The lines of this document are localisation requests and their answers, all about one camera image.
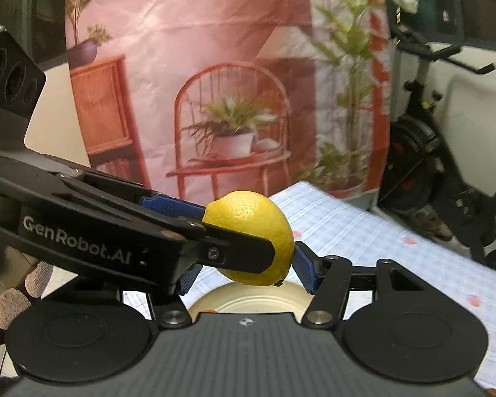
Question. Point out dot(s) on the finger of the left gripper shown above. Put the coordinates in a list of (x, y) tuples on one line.
[(177, 208), (210, 245)]

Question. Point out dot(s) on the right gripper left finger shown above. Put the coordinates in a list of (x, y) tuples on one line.
[(165, 305)]

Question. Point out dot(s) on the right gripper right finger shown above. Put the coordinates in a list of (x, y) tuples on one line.
[(332, 278)]

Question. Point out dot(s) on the yellow lemon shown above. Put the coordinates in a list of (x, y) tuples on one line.
[(256, 215)]

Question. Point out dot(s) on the gloved left hand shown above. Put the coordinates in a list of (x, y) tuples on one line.
[(23, 280)]

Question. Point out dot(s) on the beige round plate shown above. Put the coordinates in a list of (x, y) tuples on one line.
[(236, 298)]

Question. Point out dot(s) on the blue plaid tablecloth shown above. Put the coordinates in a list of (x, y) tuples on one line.
[(330, 226)]

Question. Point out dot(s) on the printed pink backdrop cloth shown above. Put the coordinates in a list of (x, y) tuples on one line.
[(198, 98)]

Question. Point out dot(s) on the black exercise bike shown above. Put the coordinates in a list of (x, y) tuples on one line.
[(420, 168)]

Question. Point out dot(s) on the black camera box left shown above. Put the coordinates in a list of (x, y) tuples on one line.
[(21, 84)]

